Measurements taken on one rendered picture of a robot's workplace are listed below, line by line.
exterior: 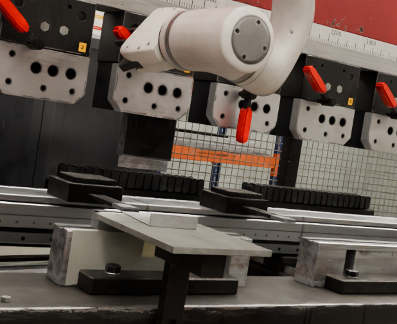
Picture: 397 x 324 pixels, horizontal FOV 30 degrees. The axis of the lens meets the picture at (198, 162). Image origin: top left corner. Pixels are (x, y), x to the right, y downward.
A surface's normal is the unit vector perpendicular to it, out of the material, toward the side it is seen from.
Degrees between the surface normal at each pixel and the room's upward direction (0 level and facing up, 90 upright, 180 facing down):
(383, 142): 90
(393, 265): 90
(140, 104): 90
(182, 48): 114
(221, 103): 90
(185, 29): 81
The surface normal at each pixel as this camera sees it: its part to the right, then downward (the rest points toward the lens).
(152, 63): -0.43, 0.84
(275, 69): 0.44, 0.27
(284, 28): -0.73, -0.23
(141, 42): -0.62, -0.59
